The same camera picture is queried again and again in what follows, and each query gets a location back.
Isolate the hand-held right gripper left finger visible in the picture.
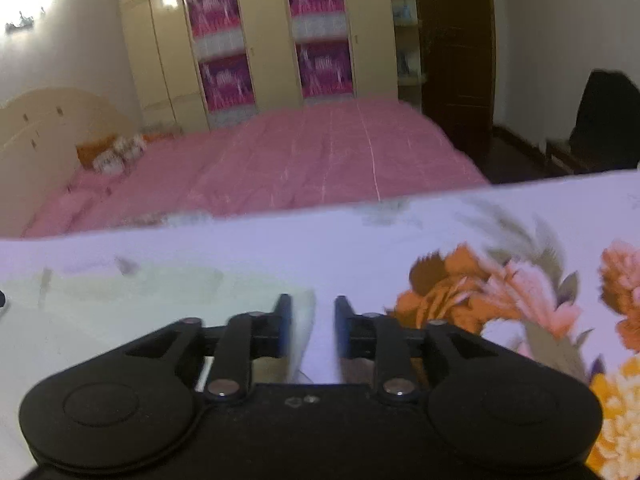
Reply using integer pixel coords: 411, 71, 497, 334
125, 293, 294, 404

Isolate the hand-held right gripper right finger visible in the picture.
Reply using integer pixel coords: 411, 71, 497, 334
333, 295, 502, 405

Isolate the pale green small cloth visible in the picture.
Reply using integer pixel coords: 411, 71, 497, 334
0, 262, 317, 476

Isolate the floral printed blanket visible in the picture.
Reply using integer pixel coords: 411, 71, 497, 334
0, 170, 640, 480

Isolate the pink bed cover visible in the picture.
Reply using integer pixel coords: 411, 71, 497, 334
22, 97, 492, 239

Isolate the white patterned pillow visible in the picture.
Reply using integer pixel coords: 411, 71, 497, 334
92, 134, 149, 176

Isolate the orange pillow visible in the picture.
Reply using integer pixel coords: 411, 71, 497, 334
75, 132, 119, 169

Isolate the cream wardrobe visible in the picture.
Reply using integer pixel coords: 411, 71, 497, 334
114, 0, 399, 132

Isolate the cream open shelf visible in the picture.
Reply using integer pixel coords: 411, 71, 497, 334
387, 0, 427, 111

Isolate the dark wooden door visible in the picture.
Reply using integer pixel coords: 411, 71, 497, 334
415, 0, 497, 162

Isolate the cream wooden headboard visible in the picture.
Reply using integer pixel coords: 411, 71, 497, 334
0, 87, 139, 237

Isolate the black chair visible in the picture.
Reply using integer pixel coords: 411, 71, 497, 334
569, 69, 640, 172

